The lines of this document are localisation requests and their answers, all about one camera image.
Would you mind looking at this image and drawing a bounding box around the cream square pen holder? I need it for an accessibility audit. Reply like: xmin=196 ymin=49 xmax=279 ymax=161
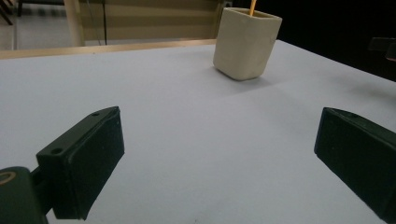
xmin=213 ymin=7 xmax=283 ymax=82

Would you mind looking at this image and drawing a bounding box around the black hanging cable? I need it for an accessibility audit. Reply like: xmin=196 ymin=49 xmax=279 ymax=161
xmin=102 ymin=0 xmax=108 ymax=46

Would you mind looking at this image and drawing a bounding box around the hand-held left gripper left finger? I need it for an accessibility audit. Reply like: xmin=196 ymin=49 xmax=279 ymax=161
xmin=35 ymin=105 xmax=125 ymax=221

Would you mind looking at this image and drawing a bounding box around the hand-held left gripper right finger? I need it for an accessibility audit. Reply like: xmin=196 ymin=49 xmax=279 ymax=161
xmin=313 ymin=106 xmax=396 ymax=224

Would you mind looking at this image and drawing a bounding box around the light wooden shelf unit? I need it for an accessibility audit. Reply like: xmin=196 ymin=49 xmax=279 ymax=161
xmin=64 ymin=0 xmax=233 ymax=48

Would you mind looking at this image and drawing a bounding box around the wooden table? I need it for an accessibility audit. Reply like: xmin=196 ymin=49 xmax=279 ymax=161
xmin=0 ymin=38 xmax=218 ymax=61

